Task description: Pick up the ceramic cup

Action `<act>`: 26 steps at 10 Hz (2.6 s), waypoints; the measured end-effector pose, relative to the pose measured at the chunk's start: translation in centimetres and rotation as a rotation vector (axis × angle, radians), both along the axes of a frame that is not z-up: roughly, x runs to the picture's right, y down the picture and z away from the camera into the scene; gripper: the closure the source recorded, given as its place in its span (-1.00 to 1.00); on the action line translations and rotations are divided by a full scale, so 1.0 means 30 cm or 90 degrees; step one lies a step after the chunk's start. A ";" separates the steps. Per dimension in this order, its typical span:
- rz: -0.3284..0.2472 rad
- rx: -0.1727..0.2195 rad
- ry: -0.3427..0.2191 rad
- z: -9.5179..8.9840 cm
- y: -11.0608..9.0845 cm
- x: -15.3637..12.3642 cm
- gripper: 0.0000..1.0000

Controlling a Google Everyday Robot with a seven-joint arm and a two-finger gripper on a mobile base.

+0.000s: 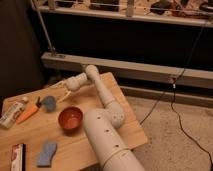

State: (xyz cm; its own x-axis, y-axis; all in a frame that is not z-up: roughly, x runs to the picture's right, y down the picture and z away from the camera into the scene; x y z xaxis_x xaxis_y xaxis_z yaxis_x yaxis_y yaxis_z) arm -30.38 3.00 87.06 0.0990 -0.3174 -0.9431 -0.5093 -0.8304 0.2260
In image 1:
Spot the grey metal frame beam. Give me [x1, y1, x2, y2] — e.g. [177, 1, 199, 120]
[41, 52, 213, 89]

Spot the red bowl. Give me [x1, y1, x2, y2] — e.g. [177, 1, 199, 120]
[58, 107, 83, 131]

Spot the blue sponge cloth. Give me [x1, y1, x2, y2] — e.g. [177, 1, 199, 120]
[36, 141, 57, 167]

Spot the black cable on floor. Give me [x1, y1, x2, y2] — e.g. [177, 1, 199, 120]
[139, 19, 213, 171]

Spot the upper cluttered shelf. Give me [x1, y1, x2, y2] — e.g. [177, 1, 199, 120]
[30, 0, 213, 28]

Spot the orange toy carrot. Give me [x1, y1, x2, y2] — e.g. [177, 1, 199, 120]
[16, 98, 41, 124]

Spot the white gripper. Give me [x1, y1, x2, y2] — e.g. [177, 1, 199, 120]
[50, 73, 87, 102]

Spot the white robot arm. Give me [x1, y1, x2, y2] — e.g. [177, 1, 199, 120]
[53, 65, 145, 171]

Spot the metal diagonal pole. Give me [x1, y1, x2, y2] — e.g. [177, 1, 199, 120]
[30, 0, 64, 58]

